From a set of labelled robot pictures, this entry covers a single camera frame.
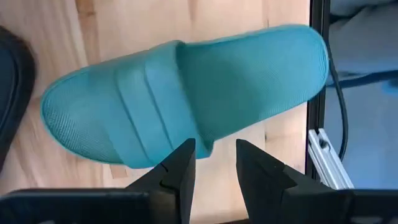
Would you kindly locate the black rubber slide sandal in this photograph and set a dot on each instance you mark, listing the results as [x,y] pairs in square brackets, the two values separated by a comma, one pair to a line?
[14,93]

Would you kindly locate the silver aluminium rail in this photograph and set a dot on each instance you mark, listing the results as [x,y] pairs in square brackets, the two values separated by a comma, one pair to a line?
[328,161]

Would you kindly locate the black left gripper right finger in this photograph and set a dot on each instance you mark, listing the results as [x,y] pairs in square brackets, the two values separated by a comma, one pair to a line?
[267,186]

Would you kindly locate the green rubber slide sandal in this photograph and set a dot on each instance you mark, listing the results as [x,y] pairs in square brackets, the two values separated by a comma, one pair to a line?
[217,77]

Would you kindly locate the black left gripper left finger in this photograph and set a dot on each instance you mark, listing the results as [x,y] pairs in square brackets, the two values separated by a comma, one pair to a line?
[177,180]

